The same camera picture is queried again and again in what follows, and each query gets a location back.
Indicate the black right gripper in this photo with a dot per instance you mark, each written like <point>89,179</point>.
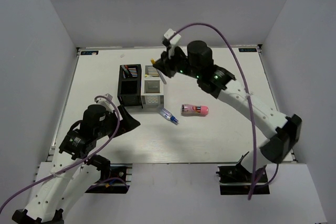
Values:
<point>165,64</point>

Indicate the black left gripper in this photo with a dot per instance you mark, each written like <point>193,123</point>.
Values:
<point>127,124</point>

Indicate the green gel pen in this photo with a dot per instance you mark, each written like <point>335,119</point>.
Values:
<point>125,75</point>

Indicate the clear blue glue bottle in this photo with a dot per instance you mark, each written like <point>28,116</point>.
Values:
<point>169,116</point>

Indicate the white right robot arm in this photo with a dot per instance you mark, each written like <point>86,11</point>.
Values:
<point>282,132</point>

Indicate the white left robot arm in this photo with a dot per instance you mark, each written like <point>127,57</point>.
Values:
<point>74,170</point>

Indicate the black pen holder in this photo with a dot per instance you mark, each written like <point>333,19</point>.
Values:
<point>129,89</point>

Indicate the pink crayon jar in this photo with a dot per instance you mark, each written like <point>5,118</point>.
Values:
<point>193,110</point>

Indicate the white pen holder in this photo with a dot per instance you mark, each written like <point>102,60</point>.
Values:
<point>152,88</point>

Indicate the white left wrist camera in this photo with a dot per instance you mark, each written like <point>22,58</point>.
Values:
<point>104,100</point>

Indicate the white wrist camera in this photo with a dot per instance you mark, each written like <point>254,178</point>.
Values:
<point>104,100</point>
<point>171,39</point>

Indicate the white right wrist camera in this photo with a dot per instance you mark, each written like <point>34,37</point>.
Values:
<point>171,39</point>

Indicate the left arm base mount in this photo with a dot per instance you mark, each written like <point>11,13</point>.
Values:
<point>116,180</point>

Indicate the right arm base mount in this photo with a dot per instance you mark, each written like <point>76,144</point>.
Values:
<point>234,180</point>

